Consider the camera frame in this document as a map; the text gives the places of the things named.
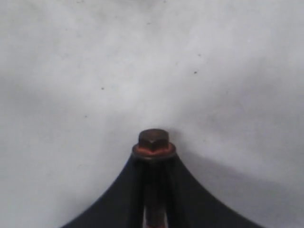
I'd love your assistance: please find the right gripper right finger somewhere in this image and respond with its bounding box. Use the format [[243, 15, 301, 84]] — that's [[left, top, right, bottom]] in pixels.
[[163, 155, 262, 228]]

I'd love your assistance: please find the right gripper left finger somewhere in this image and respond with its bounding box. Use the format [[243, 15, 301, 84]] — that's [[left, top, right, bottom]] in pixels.
[[60, 152, 146, 228]]

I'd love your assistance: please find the rusty brown flanged hex bolt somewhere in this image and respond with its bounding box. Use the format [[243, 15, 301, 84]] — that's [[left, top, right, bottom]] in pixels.
[[132, 128, 177, 228]]

